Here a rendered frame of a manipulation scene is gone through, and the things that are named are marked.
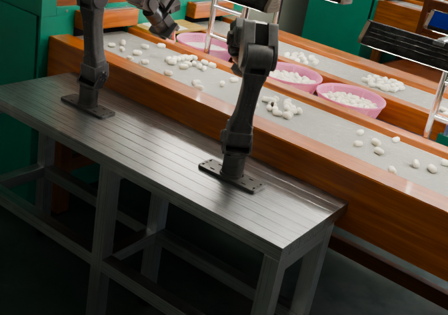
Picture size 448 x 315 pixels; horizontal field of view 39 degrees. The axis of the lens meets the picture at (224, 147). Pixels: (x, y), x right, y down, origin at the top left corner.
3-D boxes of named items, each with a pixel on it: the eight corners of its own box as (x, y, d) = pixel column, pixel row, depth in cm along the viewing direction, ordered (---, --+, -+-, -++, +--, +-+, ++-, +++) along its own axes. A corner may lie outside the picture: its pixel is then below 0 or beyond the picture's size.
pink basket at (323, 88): (360, 138, 225) (367, 113, 221) (298, 112, 239) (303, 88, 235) (391, 123, 245) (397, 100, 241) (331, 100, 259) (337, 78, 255)
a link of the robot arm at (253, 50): (223, 136, 181) (247, 38, 161) (245, 139, 182) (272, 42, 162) (224, 150, 176) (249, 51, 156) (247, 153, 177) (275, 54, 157)
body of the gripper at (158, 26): (159, 18, 232) (151, 6, 226) (180, 26, 227) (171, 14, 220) (150, 32, 230) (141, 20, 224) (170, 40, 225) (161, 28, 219)
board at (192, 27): (157, 36, 270) (157, 33, 270) (133, 26, 278) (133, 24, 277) (205, 30, 295) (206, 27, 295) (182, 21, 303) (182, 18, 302)
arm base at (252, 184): (215, 136, 185) (201, 142, 179) (271, 162, 175) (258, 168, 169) (211, 160, 188) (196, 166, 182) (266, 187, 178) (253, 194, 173)
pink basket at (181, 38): (235, 75, 269) (239, 54, 265) (173, 66, 265) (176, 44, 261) (230, 57, 293) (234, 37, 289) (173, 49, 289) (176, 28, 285)
